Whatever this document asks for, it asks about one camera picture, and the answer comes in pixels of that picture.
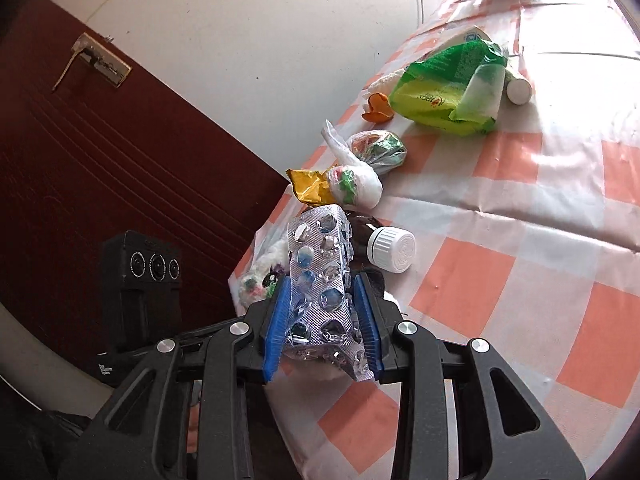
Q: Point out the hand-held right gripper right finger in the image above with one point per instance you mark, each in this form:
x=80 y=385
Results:
x=367 y=330

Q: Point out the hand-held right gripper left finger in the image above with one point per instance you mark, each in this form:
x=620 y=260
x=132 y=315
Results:
x=277 y=330

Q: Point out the silver pill blister pack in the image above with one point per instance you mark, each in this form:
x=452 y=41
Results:
x=320 y=280

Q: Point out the brown bottle with white cap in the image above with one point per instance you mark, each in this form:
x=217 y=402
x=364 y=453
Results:
x=392 y=250

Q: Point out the knotted white plastic bag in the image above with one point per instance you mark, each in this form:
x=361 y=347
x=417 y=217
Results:
x=360 y=182

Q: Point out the crumpled yellow wrapper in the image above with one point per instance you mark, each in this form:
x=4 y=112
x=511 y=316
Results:
x=307 y=185

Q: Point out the dark red wooden door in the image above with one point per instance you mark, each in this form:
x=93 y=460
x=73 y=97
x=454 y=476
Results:
x=100 y=160

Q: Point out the orange white checkered tablecloth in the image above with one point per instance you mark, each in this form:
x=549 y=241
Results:
x=500 y=260

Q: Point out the clear bag with green scraps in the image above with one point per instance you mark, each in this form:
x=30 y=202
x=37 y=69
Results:
x=380 y=147

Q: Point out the orange peel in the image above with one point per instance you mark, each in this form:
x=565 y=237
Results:
x=378 y=108

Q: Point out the green plastic bag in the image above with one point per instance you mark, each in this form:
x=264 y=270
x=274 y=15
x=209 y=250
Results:
x=435 y=90

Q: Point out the white orange toy figure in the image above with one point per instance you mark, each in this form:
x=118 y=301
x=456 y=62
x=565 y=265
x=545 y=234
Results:
x=387 y=80

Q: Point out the white cylindrical bottle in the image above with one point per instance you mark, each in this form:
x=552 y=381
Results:
x=519 y=91

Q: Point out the white and blue carton box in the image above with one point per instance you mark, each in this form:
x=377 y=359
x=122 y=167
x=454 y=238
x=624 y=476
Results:
x=467 y=35

